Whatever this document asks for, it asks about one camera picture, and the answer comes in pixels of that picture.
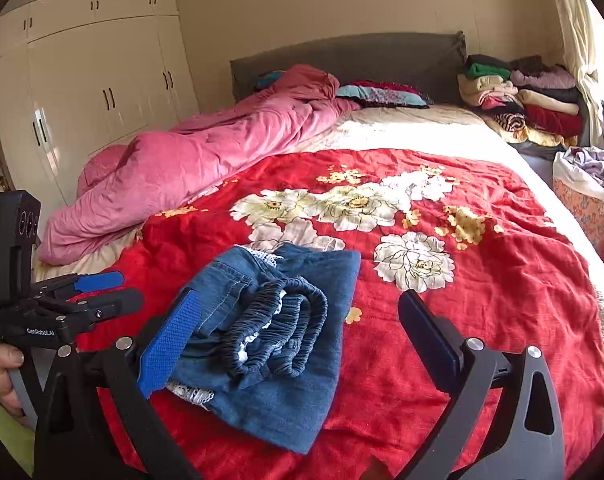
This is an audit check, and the maroon pillow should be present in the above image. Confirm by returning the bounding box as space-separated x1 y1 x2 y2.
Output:
349 79 423 94

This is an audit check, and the blue denim pants lace trim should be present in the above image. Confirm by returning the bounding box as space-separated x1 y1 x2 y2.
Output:
164 242 361 456

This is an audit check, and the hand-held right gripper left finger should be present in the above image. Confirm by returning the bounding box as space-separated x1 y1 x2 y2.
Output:
34 289 203 480

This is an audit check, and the teal floral pillow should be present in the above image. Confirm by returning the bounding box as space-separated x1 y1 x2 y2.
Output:
336 85 431 110

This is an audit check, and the cream curtain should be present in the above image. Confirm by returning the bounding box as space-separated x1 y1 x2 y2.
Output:
542 0 604 153

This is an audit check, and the pile of folded clothes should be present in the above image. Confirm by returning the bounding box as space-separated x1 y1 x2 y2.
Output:
457 54 585 150

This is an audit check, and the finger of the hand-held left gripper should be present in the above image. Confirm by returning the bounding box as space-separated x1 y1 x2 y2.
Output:
56 288 145 335
32 270 125 300

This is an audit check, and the floral laundry basket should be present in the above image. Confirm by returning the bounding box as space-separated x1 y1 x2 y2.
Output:
552 177 604 257

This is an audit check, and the person's left forearm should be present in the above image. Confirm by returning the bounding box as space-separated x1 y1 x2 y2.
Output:
0 382 36 477

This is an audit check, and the pink quilt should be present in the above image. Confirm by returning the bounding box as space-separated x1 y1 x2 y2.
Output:
38 64 361 266

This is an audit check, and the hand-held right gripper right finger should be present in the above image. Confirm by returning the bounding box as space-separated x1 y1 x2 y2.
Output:
394 289 567 480

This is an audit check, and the cream wardrobe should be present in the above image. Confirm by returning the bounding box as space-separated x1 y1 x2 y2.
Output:
0 0 200 233

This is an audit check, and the grey headboard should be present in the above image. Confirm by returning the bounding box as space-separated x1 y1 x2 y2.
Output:
230 31 468 107

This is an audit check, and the red floral blanket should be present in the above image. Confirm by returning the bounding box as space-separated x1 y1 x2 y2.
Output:
74 149 604 480

